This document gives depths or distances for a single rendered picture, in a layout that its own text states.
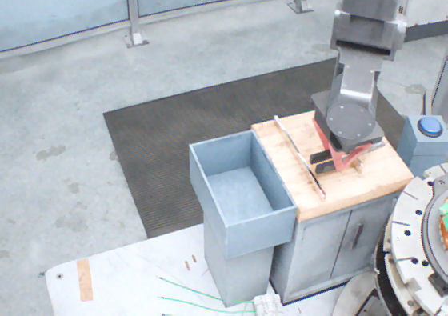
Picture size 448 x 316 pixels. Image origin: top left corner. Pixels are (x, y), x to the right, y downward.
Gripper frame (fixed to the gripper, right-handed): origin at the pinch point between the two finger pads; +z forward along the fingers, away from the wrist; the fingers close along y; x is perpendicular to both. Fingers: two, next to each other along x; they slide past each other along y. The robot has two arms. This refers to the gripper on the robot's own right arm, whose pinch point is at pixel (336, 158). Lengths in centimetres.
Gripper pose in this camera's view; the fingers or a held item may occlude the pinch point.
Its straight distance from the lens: 82.9
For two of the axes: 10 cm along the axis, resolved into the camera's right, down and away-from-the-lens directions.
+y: 3.5, 7.1, -6.2
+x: 9.4, -2.5, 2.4
